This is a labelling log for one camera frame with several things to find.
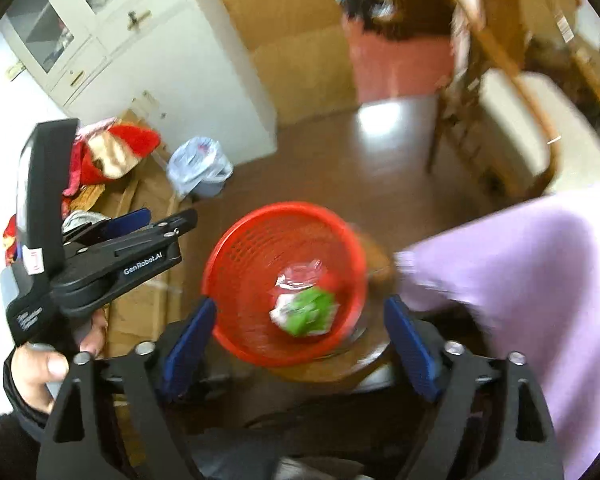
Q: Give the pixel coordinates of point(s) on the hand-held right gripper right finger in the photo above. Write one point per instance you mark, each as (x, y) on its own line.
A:
(410, 352)

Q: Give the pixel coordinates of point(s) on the red and gold fabric bag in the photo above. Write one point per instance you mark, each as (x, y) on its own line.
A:
(130, 137)

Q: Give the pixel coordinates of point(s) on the person's left forearm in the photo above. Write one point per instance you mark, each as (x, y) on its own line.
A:
(5, 450)

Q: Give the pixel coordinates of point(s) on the wooden chair with white cushion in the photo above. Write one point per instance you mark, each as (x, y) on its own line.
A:
(515, 125)

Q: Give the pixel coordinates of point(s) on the clear plastic wrapper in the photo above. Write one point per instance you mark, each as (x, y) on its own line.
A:
(300, 275)

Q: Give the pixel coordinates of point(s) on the person's left hand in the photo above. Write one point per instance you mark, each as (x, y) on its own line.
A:
(35, 370)

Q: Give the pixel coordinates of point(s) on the flattened cardboard box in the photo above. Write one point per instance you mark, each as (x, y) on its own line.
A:
(140, 305)

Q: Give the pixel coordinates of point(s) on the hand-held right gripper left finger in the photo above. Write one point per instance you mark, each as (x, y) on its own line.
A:
(190, 347)

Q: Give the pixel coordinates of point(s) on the large brown board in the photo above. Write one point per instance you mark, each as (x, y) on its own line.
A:
(300, 70)

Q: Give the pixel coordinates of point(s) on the white cabinet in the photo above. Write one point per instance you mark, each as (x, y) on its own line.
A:
(200, 75)

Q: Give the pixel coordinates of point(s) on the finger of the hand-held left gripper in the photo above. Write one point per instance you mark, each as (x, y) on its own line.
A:
(130, 221)
(180, 222)

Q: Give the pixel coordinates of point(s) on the purple printed tablecloth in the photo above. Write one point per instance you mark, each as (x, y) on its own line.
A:
(555, 285)

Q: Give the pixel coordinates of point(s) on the green crumpled wrapper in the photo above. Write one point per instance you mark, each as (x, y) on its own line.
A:
(307, 310)

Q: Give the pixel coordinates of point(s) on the red plastic mesh basket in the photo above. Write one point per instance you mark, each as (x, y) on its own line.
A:
(250, 255)

